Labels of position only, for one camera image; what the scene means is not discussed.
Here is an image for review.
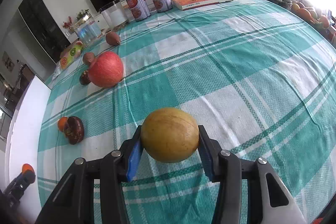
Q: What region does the yellow round fruit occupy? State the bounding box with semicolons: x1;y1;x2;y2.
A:
141;107;199;163

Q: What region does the dark mangosteen near edge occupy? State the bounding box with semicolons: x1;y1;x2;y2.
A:
64;116;84;145

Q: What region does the small orange tangerine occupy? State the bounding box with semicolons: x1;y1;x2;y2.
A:
58;117;68;132

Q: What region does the teal checked tablecloth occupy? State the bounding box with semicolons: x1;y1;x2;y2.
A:
37;0;335;222

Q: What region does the dark mangosteen behind apple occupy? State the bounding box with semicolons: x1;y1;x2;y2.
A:
79;70;91;85

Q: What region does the red apple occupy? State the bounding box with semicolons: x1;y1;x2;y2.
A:
88;52;123;88

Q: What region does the brown sweet potato near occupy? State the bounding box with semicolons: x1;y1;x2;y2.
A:
83;52;96;66

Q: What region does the brown sweet potato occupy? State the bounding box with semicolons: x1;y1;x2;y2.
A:
83;52;96;66
105;31;121;46

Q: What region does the fruit print tissue pack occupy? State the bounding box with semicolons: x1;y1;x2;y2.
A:
60;40;84;70

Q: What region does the brown sweet potato far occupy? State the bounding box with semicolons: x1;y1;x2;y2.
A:
105;31;121;46

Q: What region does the clear glass jar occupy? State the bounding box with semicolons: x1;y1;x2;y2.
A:
73;16;102;46

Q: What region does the dark display cabinet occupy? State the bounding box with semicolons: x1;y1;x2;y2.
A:
19;0;70;63

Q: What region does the red flower vase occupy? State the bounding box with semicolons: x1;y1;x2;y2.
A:
62;16;74;34

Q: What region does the fruit pile at window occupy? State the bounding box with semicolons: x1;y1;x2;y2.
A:
291;2;330;31

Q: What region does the clear jar black lid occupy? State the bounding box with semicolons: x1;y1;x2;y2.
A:
100;0;129;30

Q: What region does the left white orange canister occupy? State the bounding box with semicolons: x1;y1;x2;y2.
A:
126;0;151;21

